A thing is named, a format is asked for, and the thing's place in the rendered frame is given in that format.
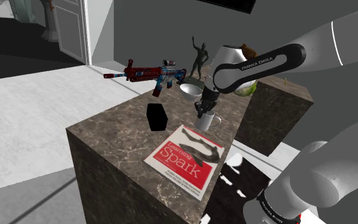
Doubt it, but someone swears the green round vegetable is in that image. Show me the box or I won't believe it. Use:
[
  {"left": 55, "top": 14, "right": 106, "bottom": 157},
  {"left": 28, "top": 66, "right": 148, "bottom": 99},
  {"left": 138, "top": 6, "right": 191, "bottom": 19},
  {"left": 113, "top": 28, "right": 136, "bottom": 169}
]
[{"left": 232, "top": 78, "right": 258, "bottom": 97}]

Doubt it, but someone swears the white panelled door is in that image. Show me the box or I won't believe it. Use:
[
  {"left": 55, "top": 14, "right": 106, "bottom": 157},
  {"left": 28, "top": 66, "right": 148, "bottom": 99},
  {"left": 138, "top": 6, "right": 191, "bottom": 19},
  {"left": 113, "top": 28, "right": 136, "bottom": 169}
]
[{"left": 50, "top": 0, "right": 90, "bottom": 66}]

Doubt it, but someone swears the black box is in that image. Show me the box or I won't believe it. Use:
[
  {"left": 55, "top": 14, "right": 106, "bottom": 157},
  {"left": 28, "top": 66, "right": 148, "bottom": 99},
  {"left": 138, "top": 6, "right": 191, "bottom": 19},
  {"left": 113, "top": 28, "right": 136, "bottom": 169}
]
[{"left": 146, "top": 103, "right": 169, "bottom": 132}]

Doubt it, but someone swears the white mug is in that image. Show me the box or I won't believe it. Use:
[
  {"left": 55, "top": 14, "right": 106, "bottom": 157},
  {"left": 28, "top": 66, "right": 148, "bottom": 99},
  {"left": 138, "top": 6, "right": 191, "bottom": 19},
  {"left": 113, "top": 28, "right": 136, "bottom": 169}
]
[{"left": 193, "top": 109, "right": 222, "bottom": 132}]

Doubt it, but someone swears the white bowl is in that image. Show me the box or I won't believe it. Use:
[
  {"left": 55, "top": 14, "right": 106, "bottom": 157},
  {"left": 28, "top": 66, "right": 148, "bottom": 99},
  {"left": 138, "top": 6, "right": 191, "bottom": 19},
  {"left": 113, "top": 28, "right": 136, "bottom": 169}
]
[{"left": 179, "top": 82, "right": 205, "bottom": 102}]

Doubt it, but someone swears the dark human figure statue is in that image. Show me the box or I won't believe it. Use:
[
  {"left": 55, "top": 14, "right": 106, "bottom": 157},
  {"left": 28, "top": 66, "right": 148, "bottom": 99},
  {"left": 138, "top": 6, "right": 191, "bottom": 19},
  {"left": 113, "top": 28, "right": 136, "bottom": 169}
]
[{"left": 182, "top": 35, "right": 210, "bottom": 90}]

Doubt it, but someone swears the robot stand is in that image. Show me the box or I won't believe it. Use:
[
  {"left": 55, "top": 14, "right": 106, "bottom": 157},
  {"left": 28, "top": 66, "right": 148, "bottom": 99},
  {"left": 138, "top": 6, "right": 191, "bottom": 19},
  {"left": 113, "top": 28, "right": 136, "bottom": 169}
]
[{"left": 200, "top": 154, "right": 274, "bottom": 224}]

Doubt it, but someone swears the red and blue toy rifle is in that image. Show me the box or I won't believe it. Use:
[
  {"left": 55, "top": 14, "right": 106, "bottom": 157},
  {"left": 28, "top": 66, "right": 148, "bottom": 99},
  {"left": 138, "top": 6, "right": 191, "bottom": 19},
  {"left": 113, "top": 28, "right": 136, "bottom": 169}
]
[{"left": 103, "top": 58, "right": 188, "bottom": 98}]

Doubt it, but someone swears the brown rounded object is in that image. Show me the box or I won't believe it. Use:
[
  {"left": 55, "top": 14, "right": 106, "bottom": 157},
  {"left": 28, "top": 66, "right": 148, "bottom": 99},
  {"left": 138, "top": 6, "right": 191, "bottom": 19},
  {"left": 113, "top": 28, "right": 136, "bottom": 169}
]
[{"left": 240, "top": 43, "right": 259, "bottom": 60}]

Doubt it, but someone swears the red and white book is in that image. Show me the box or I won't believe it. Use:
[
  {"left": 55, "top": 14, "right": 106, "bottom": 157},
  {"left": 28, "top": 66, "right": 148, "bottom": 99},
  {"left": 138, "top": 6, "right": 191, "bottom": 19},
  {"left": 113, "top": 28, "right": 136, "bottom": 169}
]
[{"left": 143, "top": 124, "right": 226, "bottom": 202}]

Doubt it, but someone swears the black wall screen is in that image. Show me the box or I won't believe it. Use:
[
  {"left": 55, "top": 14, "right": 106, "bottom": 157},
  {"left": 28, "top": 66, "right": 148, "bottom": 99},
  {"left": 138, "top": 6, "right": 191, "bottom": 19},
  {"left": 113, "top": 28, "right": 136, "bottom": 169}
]
[{"left": 196, "top": 0, "right": 258, "bottom": 15}]

